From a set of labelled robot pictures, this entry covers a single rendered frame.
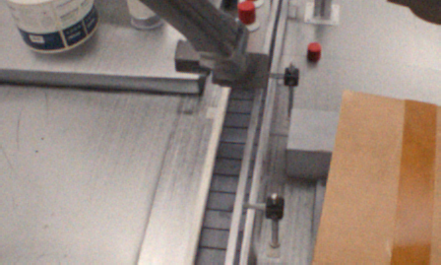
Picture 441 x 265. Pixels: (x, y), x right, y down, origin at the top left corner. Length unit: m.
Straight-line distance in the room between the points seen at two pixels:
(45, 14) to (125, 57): 0.21
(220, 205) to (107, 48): 0.52
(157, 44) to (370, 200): 0.74
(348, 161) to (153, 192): 0.47
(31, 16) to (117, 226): 0.53
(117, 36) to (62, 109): 0.22
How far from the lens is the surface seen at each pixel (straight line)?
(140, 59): 1.26
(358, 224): 0.69
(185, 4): 0.71
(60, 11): 1.29
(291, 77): 1.05
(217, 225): 0.96
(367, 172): 0.73
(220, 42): 0.79
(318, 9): 1.40
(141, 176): 1.10
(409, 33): 1.41
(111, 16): 1.41
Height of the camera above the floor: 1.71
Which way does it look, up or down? 53 degrees down
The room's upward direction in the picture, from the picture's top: 1 degrees clockwise
